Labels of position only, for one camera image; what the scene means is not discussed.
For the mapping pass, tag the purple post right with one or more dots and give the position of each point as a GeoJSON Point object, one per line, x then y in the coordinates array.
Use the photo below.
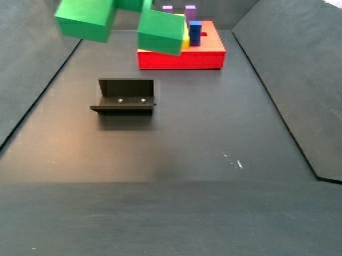
{"type": "Point", "coordinates": [190, 12]}

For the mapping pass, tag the red base board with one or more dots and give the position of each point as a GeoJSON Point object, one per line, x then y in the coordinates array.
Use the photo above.
{"type": "Point", "coordinates": [203, 57]}

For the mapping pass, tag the blue post right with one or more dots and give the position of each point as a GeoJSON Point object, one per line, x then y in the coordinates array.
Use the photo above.
{"type": "Point", "coordinates": [195, 30]}

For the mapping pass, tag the purple post left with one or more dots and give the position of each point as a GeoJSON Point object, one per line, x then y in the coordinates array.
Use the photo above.
{"type": "Point", "coordinates": [167, 8]}

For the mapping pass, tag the yellow arched bar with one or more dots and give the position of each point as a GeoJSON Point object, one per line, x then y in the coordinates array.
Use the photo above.
{"type": "Point", "coordinates": [186, 36]}

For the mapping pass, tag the green stepped block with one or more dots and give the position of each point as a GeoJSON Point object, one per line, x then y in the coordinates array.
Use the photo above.
{"type": "Point", "coordinates": [86, 19]}

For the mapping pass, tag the black angle fixture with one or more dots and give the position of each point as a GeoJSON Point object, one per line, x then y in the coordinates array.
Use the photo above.
{"type": "Point", "coordinates": [126, 95]}

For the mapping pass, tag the purple post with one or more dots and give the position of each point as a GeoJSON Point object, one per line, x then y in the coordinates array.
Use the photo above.
{"type": "Point", "coordinates": [190, 12]}
{"type": "Point", "coordinates": [167, 8]}

